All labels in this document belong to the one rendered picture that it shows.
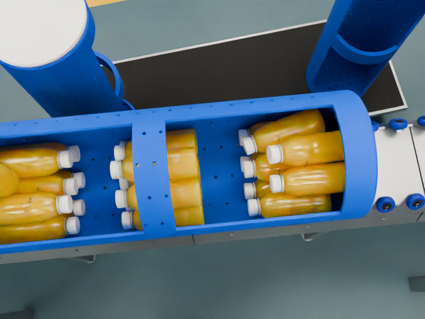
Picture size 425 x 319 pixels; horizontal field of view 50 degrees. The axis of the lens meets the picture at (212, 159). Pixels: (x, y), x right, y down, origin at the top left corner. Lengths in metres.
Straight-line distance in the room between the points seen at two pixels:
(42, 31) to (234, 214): 0.68
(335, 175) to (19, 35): 0.86
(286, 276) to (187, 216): 1.15
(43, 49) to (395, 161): 0.95
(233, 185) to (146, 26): 1.48
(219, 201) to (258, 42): 1.24
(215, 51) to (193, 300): 1.14
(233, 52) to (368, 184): 1.38
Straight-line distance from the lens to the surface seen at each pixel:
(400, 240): 2.23
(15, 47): 1.28
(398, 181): 1.25
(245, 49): 2.20
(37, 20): 1.30
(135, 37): 2.44
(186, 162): 0.93
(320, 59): 1.92
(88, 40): 1.28
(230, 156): 1.14
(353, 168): 0.91
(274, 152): 0.95
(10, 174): 1.01
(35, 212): 1.02
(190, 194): 0.95
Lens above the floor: 2.06
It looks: 74 degrees down
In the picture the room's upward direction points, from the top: 1 degrees counter-clockwise
